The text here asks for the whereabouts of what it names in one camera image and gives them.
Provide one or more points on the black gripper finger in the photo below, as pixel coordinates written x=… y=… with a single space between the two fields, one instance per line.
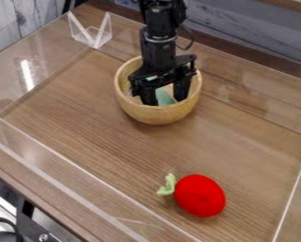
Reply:
x=147 y=95
x=182 y=83

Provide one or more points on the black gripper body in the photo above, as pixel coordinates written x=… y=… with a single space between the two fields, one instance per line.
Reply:
x=159 y=64

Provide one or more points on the green rectangular block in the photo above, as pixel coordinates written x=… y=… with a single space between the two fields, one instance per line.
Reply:
x=163 y=97

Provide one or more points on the light wooden bowl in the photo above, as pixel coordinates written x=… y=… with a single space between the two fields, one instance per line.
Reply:
x=163 y=114

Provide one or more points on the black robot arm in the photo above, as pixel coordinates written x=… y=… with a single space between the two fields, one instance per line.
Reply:
x=163 y=16

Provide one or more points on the red plush tomato toy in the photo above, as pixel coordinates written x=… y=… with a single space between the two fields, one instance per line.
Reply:
x=196 y=194

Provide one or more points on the clear acrylic corner bracket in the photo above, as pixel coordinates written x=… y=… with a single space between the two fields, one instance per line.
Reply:
x=92 y=36

